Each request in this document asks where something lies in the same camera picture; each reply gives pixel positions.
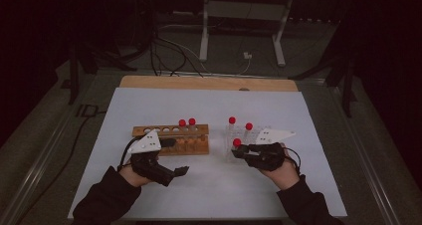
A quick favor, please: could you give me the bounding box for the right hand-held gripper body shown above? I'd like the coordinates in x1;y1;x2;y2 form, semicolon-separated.
247;127;297;172

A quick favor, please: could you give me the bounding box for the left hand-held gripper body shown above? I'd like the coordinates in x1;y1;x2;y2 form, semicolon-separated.
126;128;177;188

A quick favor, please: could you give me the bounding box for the red-capped clear test tube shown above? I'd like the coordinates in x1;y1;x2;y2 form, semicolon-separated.
227;115;238;141
245;121;254;143
229;137;243;163
178;118;187;144
188;117;197;144

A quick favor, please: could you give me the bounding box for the clear plastic test tube rack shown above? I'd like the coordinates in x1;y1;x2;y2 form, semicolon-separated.
224;123;277;157

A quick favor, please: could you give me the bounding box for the wooden test tube rack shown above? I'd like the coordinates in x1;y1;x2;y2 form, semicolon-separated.
131;123;211;157

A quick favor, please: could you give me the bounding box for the person's right hand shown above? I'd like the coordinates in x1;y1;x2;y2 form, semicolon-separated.
260;147;302;191

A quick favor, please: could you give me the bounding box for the person's left hand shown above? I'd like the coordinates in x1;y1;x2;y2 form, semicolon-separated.
118;165;151;188

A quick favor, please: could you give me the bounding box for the white table mat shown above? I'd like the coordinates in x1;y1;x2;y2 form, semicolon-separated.
67;86;348;219

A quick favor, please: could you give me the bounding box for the black metal stand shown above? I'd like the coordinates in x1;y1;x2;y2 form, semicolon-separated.
288;19;358;118
68;42;137;106

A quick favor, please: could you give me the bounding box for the white metal stand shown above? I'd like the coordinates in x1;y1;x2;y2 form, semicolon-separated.
198;0;297;68

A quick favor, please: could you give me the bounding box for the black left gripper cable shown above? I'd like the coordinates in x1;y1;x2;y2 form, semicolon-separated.
116;135;145;173

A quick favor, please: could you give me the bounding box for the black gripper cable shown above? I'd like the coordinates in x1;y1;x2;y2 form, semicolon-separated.
283;146;303;177
116;135;145;173

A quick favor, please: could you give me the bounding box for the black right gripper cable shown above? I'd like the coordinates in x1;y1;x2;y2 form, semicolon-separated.
283;146;303;177

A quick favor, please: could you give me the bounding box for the long black floor cable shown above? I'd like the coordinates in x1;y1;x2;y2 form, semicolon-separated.
16;109;107;225

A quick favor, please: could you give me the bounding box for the white floor cable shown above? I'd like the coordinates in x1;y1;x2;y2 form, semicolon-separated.
236;58;252;77

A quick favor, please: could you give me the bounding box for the black floor cable bundle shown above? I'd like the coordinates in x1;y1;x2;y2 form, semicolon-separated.
148;35;204;78

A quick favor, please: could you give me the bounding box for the metal floor rail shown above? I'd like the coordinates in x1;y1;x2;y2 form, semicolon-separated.
0;73;101;225
326;82;403;225

